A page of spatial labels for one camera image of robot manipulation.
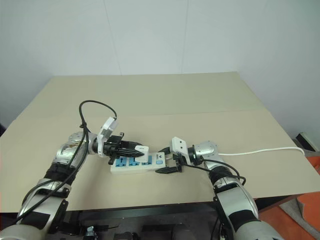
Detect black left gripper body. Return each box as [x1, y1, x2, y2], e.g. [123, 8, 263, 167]
[102, 132, 126, 165]

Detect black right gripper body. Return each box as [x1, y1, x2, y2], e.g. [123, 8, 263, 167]
[171, 151, 187, 174]

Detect white charger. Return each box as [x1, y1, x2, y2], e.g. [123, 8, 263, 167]
[134, 144, 151, 165]

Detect white power strip blue sockets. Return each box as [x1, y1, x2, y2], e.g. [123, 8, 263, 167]
[110, 151, 167, 176]

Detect grey box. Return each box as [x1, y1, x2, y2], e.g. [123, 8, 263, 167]
[295, 131, 320, 152]

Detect orange cloth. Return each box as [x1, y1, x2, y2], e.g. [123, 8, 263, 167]
[259, 149, 320, 240]

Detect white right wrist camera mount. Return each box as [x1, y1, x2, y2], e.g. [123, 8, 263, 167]
[169, 136, 191, 166]

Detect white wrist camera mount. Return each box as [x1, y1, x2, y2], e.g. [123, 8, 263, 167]
[169, 136, 191, 166]
[96, 116, 118, 158]

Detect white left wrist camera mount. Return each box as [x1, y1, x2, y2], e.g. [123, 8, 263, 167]
[96, 116, 118, 158]

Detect black table frame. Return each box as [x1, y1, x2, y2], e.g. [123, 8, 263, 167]
[48, 201, 222, 240]

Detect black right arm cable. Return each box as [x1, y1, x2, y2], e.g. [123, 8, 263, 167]
[183, 161, 248, 240]

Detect white power strip cable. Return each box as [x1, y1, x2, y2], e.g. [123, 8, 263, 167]
[219, 146, 305, 157]

